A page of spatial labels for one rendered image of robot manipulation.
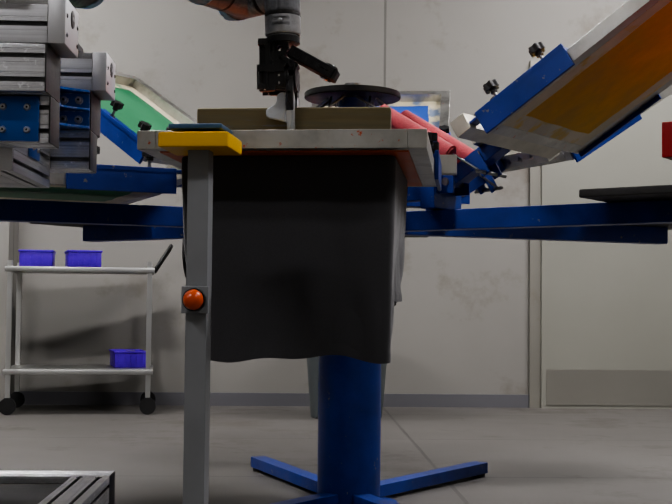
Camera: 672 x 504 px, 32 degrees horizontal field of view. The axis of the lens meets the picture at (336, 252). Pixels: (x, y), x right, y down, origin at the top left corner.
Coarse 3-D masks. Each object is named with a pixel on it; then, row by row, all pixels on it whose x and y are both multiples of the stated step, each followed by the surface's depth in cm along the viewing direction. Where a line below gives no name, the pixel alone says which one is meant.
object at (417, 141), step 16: (144, 144) 237; (256, 144) 235; (272, 144) 234; (288, 144) 234; (304, 144) 233; (320, 144) 233; (336, 144) 233; (352, 144) 232; (368, 144) 232; (384, 144) 232; (400, 144) 231; (416, 144) 231; (416, 160) 252; (432, 160) 267; (432, 176) 283
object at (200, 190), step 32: (192, 160) 216; (192, 192) 216; (192, 224) 216; (192, 256) 215; (192, 320) 215; (192, 352) 215; (192, 384) 214; (192, 416) 214; (192, 448) 214; (192, 480) 214
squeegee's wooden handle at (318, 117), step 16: (208, 112) 246; (224, 112) 246; (240, 112) 246; (256, 112) 245; (304, 112) 244; (320, 112) 244; (336, 112) 244; (352, 112) 243; (368, 112) 243; (384, 112) 243; (240, 128) 246; (256, 128) 245; (272, 128) 245; (304, 128) 244; (320, 128) 244; (336, 128) 244; (352, 128) 243; (368, 128) 243; (384, 128) 243
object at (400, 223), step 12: (396, 168) 244; (396, 180) 244; (396, 192) 245; (396, 204) 245; (396, 216) 246; (396, 228) 247; (396, 240) 258; (396, 252) 261; (396, 264) 268; (396, 276) 267; (396, 288) 267; (396, 300) 266
